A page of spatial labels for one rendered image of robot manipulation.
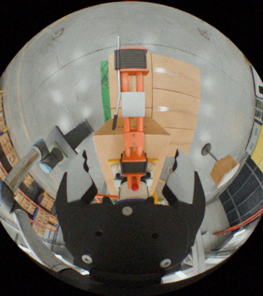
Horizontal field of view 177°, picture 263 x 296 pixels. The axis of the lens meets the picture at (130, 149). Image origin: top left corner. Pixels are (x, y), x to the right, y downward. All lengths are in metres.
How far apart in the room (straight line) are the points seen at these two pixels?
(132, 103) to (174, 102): 0.75
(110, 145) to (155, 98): 0.63
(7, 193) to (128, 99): 0.75
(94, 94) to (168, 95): 1.08
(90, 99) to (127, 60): 1.32
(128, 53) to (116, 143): 0.39
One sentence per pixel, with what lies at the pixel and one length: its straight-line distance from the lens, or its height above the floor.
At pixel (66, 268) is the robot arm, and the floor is 1.54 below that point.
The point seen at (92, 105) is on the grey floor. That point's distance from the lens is 1.51.
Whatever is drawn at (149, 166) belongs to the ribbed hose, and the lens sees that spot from 0.42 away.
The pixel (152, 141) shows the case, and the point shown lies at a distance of 0.44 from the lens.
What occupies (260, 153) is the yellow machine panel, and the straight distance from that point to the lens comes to 7.25.
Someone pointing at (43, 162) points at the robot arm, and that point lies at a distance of 0.96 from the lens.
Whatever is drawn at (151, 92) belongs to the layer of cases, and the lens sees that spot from 0.87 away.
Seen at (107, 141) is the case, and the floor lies 1.00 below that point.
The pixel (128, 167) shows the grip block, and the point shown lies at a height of 1.15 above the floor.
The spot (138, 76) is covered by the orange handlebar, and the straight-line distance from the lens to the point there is 0.25.
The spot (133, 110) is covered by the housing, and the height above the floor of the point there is 1.15.
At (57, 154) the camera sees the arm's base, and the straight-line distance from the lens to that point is 1.04.
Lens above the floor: 1.38
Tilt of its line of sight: 57 degrees down
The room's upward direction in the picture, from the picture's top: 180 degrees clockwise
